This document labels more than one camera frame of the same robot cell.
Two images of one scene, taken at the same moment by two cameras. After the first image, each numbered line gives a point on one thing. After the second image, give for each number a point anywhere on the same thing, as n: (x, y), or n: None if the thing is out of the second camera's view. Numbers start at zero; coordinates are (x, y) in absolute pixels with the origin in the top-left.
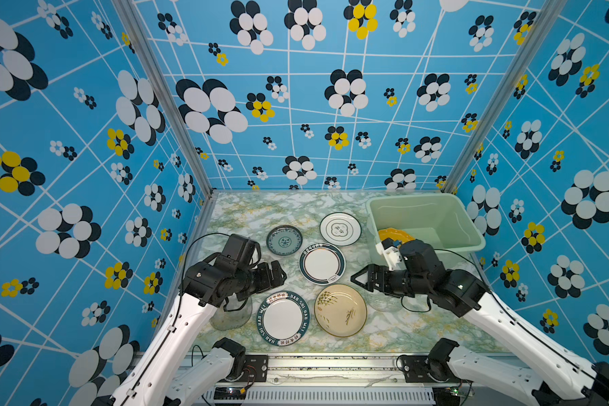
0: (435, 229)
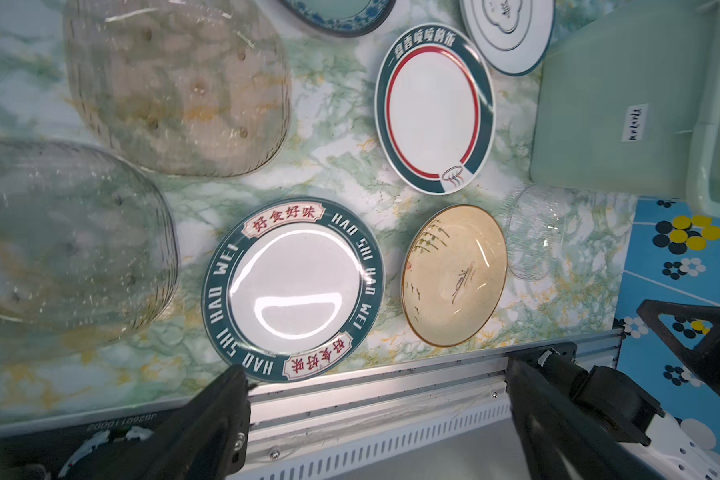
0: (646, 98)
